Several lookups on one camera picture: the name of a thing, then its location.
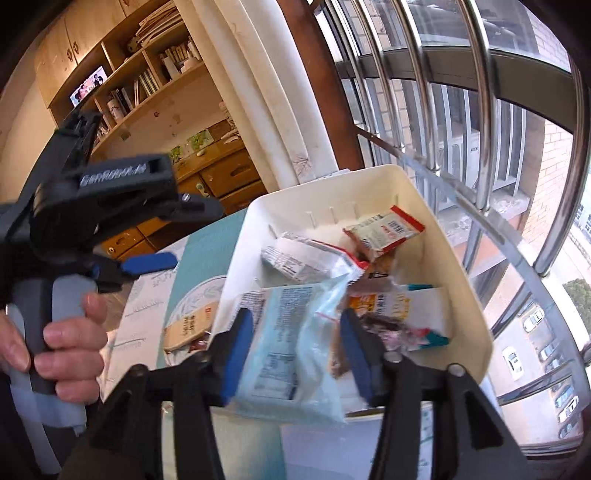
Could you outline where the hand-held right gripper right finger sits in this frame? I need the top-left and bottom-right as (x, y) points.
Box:
(339, 307), (532, 480)

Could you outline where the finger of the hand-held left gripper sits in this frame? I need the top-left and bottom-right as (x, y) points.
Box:
(139, 191), (225, 232)
(88, 251), (179, 294)

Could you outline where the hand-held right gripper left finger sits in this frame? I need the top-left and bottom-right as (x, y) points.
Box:
(60, 307), (256, 480)

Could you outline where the light blue snack packet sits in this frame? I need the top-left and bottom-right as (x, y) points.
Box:
(231, 279), (352, 428)

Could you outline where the white plastic bin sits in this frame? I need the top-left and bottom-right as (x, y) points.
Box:
(205, 164), (495, 423)

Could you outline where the person's left hand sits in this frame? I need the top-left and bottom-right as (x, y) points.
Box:
(0, 293), (110, 407)

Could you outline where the dark maroon candy packet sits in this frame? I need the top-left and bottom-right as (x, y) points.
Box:
(360, 314), (451, 354)

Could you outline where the wooden desk with drawers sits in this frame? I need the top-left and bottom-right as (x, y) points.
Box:
(92, 133), (269, 268)

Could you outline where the tan snack packet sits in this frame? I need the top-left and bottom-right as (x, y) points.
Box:
(164, 307), (218, 354)

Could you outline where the green leaf-print mat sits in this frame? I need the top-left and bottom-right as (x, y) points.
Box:
(168, 129), (213, 162)

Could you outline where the white orange-print snack packet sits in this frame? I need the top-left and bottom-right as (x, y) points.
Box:
(346, 284), (451, 333)

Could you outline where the wooden bookshelf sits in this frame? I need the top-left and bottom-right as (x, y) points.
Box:
(46, 0), (232, 155)

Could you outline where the row of books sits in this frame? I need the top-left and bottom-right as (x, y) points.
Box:
(108, 39), (202, 117)

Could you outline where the framed photo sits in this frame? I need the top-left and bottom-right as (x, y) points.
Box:
(69, 66), (110, 108)

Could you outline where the white red-striped snack packet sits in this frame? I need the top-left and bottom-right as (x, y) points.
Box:
(261, 232), (370, 289)

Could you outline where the white curtain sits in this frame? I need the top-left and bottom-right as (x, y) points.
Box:
(191, 0), (340, 185)

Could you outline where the red white snack packet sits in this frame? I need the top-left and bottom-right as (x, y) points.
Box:
(342, 205), (426, 264)

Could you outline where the white parked car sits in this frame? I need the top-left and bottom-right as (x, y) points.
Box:
(502, 346), (525, 382)
(522, 308), (546, 333)

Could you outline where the stack of papers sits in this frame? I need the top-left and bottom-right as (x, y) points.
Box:
(133, 4), (186, 47)

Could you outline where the outdoor air conditioner unit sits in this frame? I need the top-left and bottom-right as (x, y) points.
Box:
(436, 131), (492, 185)

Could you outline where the metal window guard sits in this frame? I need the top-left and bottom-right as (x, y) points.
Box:
(318, 0), (591, 457)

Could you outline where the wooden wall cabinet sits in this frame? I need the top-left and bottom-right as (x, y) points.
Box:
(34, 0), (139, 109)

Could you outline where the dark window frame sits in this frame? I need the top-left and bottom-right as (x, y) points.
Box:
(277, 0), (583, 185)

